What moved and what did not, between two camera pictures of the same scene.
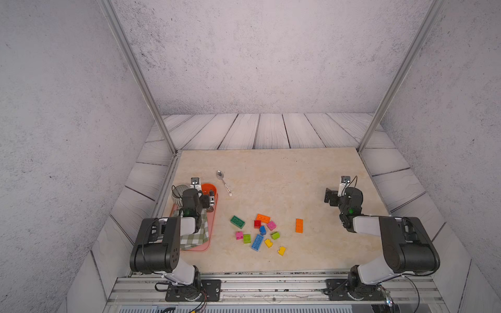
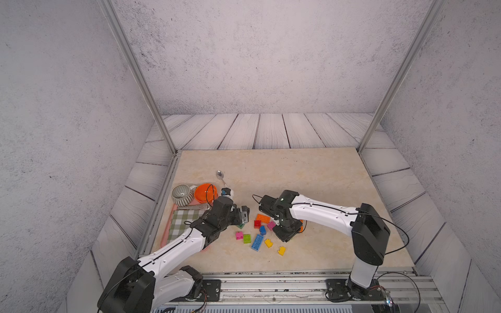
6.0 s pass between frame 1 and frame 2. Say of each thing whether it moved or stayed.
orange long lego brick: stayed
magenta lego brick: stayed
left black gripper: moved
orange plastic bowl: stayed
